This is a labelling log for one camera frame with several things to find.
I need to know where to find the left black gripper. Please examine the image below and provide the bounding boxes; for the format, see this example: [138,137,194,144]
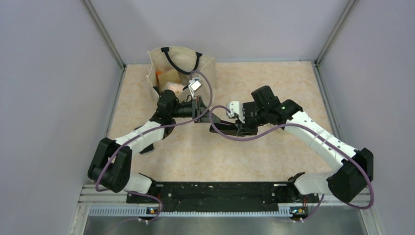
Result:
[171,95,221,124]

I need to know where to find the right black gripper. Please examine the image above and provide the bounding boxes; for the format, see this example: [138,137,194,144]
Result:
[235,107,269,136]

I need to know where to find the black phone case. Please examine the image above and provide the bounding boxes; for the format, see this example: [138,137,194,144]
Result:
[214,120,245,137]

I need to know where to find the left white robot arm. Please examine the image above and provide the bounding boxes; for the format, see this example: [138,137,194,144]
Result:
[87,90,210,202]

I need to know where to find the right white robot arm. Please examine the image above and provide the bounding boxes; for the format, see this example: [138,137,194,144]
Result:
[227,86,374,203]

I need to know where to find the black phone at left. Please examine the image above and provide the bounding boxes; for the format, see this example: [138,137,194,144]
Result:
[139,144,155,155]

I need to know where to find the snack packets in bag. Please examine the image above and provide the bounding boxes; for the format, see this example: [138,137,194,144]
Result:
[156,69,189,96]

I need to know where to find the beige canvas tote bag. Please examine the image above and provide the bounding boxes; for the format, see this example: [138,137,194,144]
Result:
[146,46,218,101]

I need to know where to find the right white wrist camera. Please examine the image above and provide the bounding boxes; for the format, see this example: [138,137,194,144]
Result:
[227,101,243,118]

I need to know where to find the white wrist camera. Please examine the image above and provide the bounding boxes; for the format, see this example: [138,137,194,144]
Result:
[227,101,243,118]
[188,77,202,92]

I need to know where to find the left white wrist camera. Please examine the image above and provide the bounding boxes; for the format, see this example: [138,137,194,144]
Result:
[188,77,202,92]

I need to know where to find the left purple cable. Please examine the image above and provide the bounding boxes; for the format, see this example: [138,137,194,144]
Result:
[94,70,214,192]

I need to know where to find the purple cable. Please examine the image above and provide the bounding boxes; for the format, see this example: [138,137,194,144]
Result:
[208,105,375,224]
[94,70,214,192]

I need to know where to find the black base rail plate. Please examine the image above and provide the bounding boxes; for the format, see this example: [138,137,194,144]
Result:
[126,182,319,212]

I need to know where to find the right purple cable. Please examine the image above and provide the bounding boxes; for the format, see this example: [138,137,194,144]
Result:
[208,105,375,224]

